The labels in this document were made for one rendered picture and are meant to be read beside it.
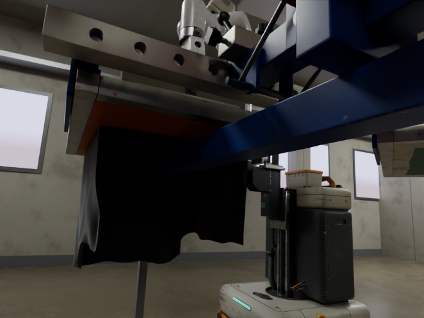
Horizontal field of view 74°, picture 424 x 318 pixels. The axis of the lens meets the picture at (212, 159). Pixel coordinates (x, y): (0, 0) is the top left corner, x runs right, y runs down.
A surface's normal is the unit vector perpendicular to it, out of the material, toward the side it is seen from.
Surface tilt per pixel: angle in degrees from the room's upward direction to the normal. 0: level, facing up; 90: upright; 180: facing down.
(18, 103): 90
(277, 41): 90
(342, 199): 90
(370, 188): 90
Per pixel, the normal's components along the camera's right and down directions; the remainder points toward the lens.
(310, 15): -0.88, -0.12
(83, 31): 0.47, -0.12
